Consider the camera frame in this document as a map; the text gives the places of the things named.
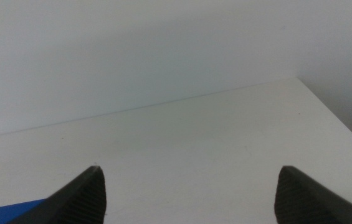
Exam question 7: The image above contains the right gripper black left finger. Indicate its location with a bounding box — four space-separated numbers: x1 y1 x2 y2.
6 165 107 224

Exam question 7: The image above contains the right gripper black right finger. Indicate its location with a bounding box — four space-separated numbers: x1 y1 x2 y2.
274 165 352 224

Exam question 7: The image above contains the blue rectangular mat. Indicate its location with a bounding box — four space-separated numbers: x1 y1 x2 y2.
0 198 47 224

